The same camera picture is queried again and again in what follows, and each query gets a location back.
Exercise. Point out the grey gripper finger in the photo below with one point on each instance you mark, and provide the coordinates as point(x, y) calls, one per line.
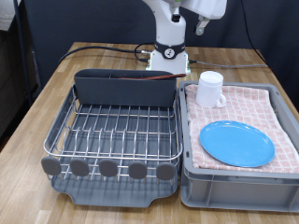
point(203, 25)

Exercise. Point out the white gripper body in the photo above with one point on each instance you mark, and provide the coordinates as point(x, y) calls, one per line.
point(208, 7)

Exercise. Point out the brown wooden spoon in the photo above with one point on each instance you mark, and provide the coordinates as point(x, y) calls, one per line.
point(162, 76)

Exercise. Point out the blue plate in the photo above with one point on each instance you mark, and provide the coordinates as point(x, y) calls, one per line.
point(236, 144)

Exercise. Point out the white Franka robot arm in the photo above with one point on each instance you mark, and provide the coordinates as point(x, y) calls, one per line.
point(169, 34)

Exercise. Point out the white mug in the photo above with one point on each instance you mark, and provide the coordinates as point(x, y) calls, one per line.
point(208, 90)

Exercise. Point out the pink checkered towel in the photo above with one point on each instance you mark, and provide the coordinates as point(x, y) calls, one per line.
point(246, 102)

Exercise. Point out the dark grey cutlery holder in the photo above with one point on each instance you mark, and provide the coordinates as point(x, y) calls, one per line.
point(124, 90)

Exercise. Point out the black backdrop curtain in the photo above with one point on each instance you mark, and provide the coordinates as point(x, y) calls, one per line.
point(78, 21)

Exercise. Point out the grey plastic crate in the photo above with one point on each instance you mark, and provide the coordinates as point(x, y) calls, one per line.
point(236, 193)

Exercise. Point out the black metal pole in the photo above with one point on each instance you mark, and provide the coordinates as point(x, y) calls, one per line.
point(22, 51)

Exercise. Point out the grey drain tray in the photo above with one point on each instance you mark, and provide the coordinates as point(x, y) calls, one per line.
point(118, 196)

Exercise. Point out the dark brown furniture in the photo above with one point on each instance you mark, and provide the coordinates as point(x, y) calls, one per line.
point(12, 77)

